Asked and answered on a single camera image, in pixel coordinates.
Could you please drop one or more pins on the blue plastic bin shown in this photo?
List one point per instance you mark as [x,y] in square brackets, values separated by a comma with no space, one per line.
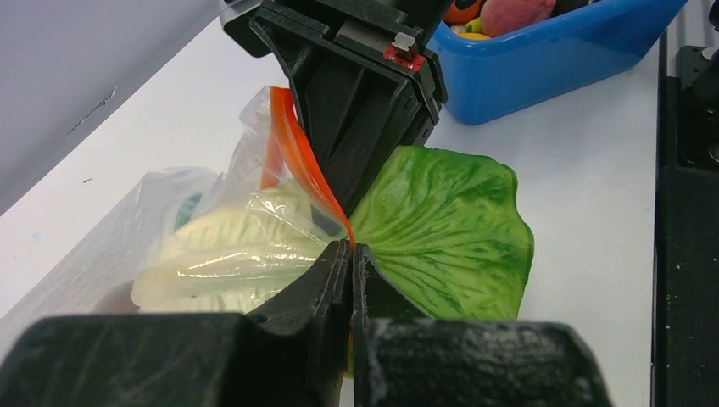
[491,78]

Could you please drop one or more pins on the clear zip bag orange zipper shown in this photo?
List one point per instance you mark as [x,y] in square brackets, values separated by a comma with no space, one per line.
[190,240]

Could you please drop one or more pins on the pink peach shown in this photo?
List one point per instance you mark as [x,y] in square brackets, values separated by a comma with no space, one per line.
[499,17]

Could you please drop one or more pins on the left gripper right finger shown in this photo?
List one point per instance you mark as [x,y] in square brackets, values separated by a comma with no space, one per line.
[403,358]

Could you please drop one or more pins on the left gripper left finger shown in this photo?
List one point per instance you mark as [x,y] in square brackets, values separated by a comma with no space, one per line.
[290,351]

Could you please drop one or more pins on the yellow bell pepper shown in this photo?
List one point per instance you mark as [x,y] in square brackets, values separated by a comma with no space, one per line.
[473,30]

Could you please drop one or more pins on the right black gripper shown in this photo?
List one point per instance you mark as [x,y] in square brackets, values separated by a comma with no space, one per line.
[362,78]

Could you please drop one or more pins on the green lettuce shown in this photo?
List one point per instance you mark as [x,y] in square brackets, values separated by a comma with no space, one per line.
[445,230]

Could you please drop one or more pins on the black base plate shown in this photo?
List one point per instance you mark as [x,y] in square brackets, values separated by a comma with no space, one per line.
[685,327]

